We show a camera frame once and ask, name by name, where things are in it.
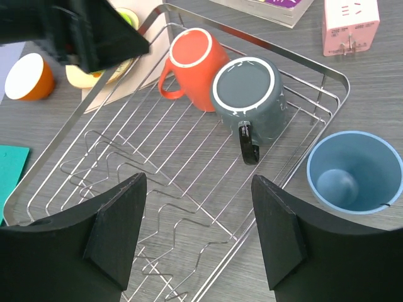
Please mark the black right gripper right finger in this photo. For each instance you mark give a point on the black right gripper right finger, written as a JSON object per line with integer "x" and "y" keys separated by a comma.
{"x": 312, "y": 255}

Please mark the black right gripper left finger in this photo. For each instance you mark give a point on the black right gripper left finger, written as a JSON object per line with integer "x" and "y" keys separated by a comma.
{"x": 84, "y": 253}

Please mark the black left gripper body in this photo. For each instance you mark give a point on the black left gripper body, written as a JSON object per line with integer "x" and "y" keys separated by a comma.
{"x": 49, "y": 24}

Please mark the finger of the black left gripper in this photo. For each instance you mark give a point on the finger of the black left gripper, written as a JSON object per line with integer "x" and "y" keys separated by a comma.
{"x": 99, "y": 37}

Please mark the beige floral plate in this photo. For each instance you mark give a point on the beige floral plate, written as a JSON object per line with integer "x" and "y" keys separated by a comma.
{"x": 82, "y": 80}

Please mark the orange and white bowl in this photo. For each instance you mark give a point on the orange and white bowl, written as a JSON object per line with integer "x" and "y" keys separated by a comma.
{"x": 30, "y": 79}

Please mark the blue plastic cup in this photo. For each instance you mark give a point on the blue plastic cup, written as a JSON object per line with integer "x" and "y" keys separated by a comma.
{"x": 355, "y": 172}

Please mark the lime green plate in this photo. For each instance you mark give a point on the lime green plate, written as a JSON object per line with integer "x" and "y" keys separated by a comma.
{"x": 130, "y": 17}

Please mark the orange mug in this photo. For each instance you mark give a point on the orange mug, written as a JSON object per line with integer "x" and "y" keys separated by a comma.
{"x": 195, "y": 56}

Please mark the teal notebook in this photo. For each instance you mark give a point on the teal notebook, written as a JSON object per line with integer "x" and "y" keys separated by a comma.
{"x": 13, "y": 160}

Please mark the purple children's book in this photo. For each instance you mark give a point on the purple children's book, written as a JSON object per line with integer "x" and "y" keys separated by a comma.
{"x": 283, "y": 12}

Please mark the pink cube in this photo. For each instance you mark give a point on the pink cube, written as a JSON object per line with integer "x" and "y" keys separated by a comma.
{"x": 349, "y": 26}

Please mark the metal wire dish rack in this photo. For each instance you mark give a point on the metal wire dish rack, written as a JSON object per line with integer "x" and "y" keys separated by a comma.
{"x": 198, "y": 212}

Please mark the grey mug black handle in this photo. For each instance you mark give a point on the grey mug black handle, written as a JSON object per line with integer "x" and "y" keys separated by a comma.
{"x": 248, "y": 96}

